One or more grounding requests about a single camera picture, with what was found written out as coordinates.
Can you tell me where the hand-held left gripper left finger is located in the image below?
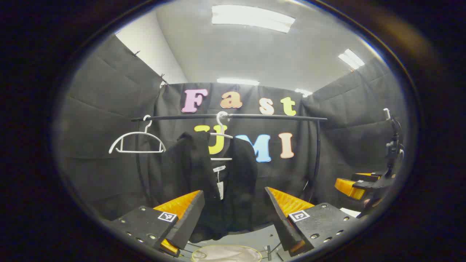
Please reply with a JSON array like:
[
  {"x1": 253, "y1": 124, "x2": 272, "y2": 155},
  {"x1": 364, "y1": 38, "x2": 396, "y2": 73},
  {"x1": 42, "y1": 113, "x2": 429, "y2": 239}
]
[{"x1": 106, "y1": 189, "x2": 205, "y2": 258}]

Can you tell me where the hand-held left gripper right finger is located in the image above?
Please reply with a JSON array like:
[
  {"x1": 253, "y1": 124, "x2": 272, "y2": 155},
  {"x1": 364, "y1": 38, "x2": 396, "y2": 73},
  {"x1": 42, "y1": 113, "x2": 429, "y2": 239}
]
[{"x1": 265, "y1": 187, "x2": 359, "y2": 257}]

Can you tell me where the black knit cardigan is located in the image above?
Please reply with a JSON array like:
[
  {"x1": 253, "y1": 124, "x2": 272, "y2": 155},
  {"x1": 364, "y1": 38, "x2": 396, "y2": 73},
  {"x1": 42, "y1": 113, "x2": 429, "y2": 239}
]
[{"x1": 160, "y1": 131, "x2": 258, "y2": 243}]

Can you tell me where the white plastic hanger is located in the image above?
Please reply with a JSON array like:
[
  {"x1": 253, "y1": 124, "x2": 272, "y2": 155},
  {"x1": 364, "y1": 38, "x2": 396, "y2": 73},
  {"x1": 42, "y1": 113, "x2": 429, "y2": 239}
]
[
  {"x1": 108, "y1": 115, "x2": 166, "y2": 154},
  {"x1": 209, "y1": 111, "x2": 233, "y2": 161}
]

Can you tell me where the black backdrop cloth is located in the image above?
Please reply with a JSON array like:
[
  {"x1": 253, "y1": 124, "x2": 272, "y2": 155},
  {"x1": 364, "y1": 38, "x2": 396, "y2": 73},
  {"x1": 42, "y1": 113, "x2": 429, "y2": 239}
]
[{"x1": 55, "y1": 33, "x2": 408, "y2": 233}]

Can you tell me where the black clothes rail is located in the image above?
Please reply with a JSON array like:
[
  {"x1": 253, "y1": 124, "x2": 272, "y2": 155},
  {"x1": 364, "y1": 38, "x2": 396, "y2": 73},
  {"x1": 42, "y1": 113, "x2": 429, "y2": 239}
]
[{"x1": 131, "y1": 113, "x2": 327, "y2": 208}]

